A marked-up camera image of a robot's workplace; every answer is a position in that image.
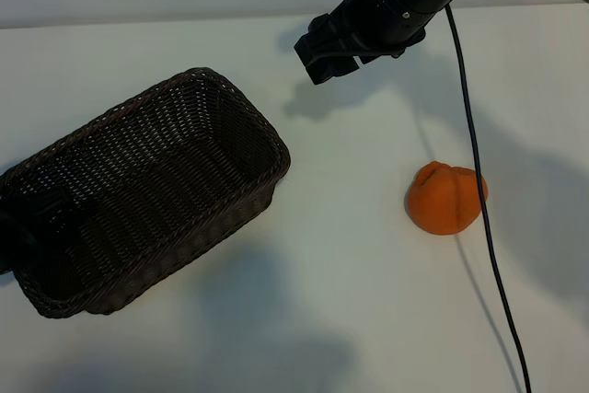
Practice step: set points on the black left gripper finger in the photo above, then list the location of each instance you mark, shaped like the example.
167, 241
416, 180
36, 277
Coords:
46, 222
46, 200

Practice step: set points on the dark brown wicker basket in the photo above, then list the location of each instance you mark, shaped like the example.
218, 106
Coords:
161, 181

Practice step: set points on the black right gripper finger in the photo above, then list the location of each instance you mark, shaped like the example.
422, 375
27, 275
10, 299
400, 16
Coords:
324, 41
331, 70

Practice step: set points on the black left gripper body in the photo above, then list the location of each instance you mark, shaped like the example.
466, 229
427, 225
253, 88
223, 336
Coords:
11, 246

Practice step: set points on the orange fruit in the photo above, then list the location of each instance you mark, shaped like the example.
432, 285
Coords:
437, 204

